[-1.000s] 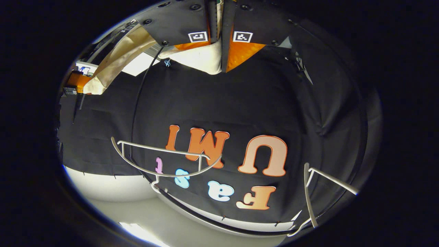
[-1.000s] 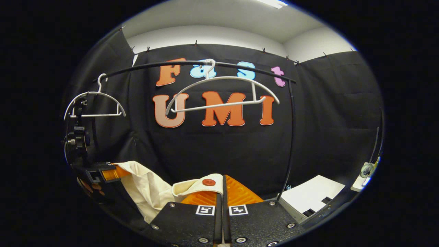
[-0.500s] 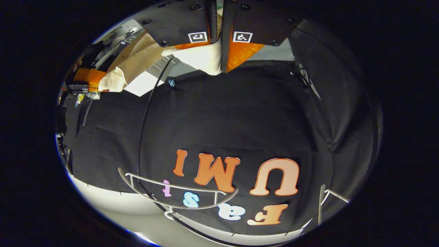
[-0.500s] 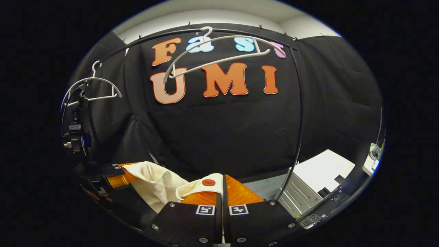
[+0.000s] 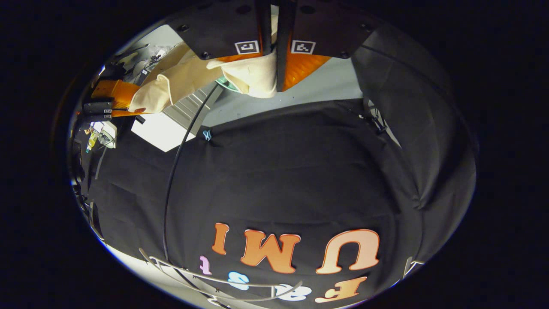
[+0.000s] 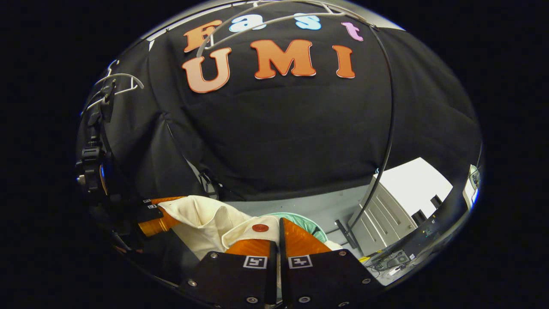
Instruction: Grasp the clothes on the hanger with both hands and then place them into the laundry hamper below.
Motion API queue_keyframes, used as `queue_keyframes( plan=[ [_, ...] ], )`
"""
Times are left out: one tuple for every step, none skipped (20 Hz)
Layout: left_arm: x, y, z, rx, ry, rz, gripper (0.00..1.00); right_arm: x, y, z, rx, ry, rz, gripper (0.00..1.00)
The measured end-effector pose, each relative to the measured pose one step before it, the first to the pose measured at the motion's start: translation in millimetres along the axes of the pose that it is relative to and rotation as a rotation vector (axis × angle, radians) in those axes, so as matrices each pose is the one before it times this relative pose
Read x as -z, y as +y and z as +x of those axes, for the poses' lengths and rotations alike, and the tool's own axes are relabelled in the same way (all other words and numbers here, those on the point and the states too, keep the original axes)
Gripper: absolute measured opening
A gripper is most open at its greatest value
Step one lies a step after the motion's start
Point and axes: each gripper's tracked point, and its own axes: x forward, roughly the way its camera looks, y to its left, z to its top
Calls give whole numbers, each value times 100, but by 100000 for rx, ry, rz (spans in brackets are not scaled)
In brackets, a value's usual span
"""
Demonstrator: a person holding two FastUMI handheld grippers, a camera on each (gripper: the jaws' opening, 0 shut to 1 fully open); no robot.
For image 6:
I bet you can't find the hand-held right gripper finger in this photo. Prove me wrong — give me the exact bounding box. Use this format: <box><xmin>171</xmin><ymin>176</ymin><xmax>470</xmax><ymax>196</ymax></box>
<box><xmin>280</xmin><ymin>217</ymin><xmax>384</xmax><ymax>309</ymax></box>
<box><xmin>178</xmin><ymin>239</ymin><xmax>278</xmax><ymax>309</ymax></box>

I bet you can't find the cream button shirt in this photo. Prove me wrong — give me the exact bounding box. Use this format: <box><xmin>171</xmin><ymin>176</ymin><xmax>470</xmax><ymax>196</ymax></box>
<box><xmin>158</xmin><ymin>195</ymin><xmax>344</xmax><ymax>260</ymax></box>

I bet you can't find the white hanger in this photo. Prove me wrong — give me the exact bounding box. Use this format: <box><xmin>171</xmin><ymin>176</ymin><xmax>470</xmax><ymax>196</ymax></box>
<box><xmin>81</xmin><ymin>60</ymin><xmax>145</xmax><ymax>117</ymax></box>

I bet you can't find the black clothes rack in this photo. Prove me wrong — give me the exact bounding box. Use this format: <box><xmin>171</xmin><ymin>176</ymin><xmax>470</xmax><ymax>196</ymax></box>
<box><xmin>335</xmin><ymin>24</ymin><xmax>396</xmax><ymax>250</ymax></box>

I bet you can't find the dark desk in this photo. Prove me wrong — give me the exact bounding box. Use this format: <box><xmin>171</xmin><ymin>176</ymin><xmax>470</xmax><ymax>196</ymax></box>
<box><xmin>373</xmin><ymin>195</ymin><xmax>472</xmax><ymax>269</ymax></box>

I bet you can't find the white cabinet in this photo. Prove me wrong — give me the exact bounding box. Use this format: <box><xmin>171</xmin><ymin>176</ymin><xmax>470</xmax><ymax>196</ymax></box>
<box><xmin>347</xmin><ymin>157</ymin><xmax>454</xmax><ymax>258</ymax></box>

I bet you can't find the black cable bundle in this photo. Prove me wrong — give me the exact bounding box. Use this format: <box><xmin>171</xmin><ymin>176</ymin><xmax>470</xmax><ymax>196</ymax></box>
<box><xmin>365</xmin><ymin>251</ymin><xmax>414</xmax><ymax>275</ymax></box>

